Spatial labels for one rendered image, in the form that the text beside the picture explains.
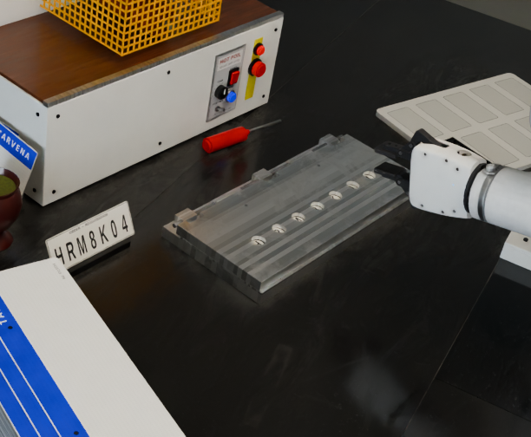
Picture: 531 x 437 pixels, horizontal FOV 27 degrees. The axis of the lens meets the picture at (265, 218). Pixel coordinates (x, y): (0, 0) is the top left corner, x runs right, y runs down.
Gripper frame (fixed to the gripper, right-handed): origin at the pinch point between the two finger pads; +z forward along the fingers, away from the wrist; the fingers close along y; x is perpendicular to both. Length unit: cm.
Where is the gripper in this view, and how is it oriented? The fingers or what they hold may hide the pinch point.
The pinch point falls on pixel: (390, 160)
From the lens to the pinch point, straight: 165.2
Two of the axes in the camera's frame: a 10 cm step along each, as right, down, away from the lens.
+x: 6.5, -3.7, 6.7
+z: -7.6, -3.0, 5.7
